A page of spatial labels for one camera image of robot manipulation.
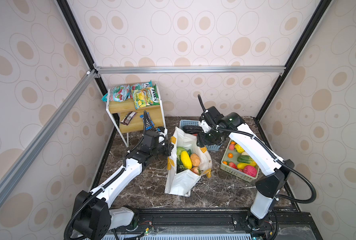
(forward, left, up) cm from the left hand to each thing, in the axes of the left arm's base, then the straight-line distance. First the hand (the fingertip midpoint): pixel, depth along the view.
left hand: (177, 144), depth 79 cm
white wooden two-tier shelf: (+13, +32, +11) cm, 36 cm away
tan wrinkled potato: (-4, -10, -11) cm, 15 cm away
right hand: (-1, -13, +2) cm, 13 cm away
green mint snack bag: (+22, +14, +14) cm, 30 cm away
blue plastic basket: (+29, -4, -16) cm, 34 cm away
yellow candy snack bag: (+20, +20, +15) cm, 32 cm away
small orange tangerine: (+4, -34, -20) cm, 40 cm away
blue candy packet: (+17, +19, -6) cm, 26 cm away
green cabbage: (+3, -1, -13) cm, 13 cm away
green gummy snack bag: (+23, +31, +15) cm, 42 cm away
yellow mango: (-4, -5, -11) cm, 13 cm away
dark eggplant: (+24, -10, -17) cm, 31 cm away
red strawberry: (-4, -34, -17) cm, 38 cm away
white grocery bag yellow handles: (-16, -3, -14) cm, 21 cm away
